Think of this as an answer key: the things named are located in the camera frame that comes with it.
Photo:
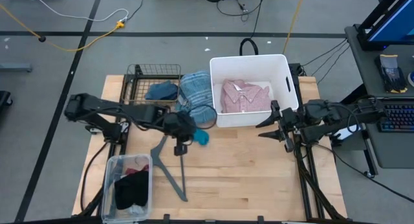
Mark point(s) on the grey knit cloth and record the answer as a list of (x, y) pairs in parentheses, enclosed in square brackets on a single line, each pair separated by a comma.
[(136, 210)]

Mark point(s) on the black garment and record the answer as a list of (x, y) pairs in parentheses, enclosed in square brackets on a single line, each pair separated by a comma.
[(132, 190)]

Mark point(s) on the clear plastic bin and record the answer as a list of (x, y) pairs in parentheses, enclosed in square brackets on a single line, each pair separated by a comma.
[(110, 185)]

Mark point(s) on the pink checked shirt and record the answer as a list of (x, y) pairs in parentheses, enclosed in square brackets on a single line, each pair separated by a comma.
[(246, 97)]

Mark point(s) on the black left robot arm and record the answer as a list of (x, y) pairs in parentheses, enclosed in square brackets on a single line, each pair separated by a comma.
[(97, 105)]

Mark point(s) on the black computer monitor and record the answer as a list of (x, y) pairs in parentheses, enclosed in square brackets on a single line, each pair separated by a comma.
[(394, 23)]

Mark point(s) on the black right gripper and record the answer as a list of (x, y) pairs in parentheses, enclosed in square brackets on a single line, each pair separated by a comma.
[(291, 120)]

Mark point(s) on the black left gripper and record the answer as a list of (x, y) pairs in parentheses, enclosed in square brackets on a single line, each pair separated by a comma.
[(179, 127)]

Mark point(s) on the blue striped shirt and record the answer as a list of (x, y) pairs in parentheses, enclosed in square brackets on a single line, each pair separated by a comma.
[(197, 91)]

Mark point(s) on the maroon garment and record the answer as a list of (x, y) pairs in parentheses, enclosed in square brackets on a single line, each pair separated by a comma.
[(139, 169)]

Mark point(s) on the black computer keyboard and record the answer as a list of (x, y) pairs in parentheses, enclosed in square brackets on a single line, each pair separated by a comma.
[(399, 117)]

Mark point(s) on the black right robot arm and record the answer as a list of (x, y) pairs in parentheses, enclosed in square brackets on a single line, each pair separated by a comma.
[(343, 115)]

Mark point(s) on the navy blue sock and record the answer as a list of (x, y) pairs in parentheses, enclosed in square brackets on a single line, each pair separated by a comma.
[(161, 91)]

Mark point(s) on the dark grey office desk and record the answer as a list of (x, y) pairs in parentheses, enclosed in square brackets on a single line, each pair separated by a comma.
[(365, 75)]

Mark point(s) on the teal sock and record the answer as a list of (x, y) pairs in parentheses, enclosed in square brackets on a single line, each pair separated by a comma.
[(202, 137)]

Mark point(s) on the black and grey work gloves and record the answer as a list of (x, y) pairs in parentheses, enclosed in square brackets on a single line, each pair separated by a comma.
[(391, 73)]

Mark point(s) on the white perforated plastic basket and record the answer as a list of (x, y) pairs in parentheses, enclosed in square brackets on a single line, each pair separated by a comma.
[(252, 63)]

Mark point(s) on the black table edge clamp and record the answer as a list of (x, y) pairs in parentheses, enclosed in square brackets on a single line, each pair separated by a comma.
[(166, 217), (260, 219)]

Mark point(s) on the white flat box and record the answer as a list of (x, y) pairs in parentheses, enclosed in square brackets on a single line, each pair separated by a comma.
[(347, 132)]

